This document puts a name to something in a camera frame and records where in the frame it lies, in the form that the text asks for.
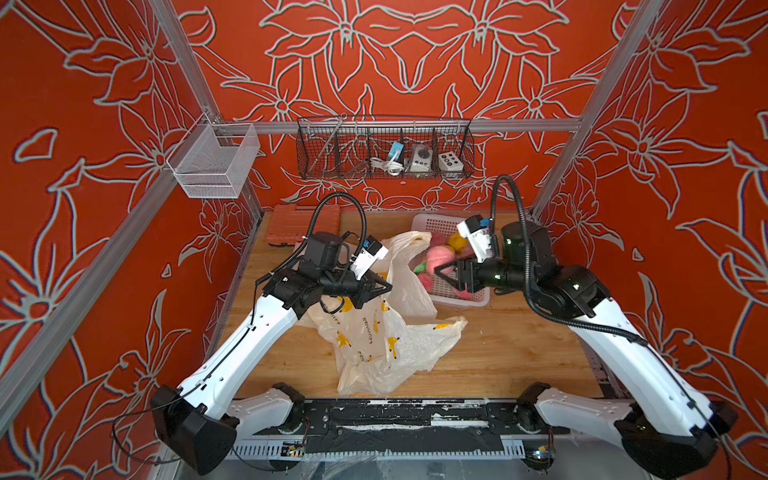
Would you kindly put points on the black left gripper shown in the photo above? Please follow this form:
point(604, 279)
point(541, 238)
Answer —
point(359, 299)

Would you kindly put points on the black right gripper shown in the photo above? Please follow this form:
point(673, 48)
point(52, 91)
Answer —
point(470, 283)

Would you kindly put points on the pink peach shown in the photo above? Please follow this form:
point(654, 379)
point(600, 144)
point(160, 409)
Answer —
point(439, 255)

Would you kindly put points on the banana print plastic bag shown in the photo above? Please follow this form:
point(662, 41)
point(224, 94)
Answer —
point(381, 345)

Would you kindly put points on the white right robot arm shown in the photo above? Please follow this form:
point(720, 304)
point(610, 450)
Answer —
point(666, 426)

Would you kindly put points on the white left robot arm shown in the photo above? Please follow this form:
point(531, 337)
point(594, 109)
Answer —
point(201, 420)

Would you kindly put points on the pink perforated plastic basket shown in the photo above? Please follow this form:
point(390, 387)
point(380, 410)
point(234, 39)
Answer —
point(441, 291)

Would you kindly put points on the yellow lemon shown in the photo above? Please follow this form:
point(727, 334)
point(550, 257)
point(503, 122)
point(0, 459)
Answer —
point(457, 242)

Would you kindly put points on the white button box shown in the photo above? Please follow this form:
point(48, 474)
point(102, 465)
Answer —
point(450, 163)

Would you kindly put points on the white round-dial device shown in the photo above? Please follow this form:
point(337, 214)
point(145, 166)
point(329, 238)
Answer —
point(421, 159)

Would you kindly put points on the blue white small box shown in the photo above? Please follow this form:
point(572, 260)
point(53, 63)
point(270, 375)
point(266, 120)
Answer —
point(395, 152)

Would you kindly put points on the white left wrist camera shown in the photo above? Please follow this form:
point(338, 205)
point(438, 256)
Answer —
point(372, 251)

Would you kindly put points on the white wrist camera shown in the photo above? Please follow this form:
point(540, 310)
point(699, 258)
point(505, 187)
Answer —
point(372, 251)
point(476, 231)

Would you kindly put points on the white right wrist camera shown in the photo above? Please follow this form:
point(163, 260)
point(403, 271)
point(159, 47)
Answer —
point(476, 231)

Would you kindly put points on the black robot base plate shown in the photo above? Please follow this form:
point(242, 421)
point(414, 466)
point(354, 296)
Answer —
point(401, 429)

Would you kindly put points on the black wire wall basket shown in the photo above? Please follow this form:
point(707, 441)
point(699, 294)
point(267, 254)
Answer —
point(355, 147)

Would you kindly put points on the white mesh wall basket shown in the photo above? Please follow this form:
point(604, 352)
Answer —
point(214, 161)

